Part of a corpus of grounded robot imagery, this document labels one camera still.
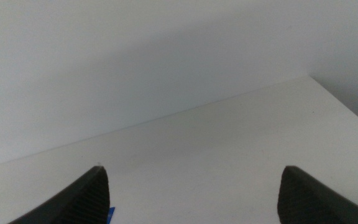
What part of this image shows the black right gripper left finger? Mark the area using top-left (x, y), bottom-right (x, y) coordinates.
top-left (7, 165), bottom-right (111, 224)

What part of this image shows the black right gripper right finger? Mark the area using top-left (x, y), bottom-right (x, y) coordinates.
top-left (277, 165), bottom-right (358, 224)

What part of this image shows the blue tape marker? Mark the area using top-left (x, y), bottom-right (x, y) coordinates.
top-left (106, 207), bottom-right (116, 224)

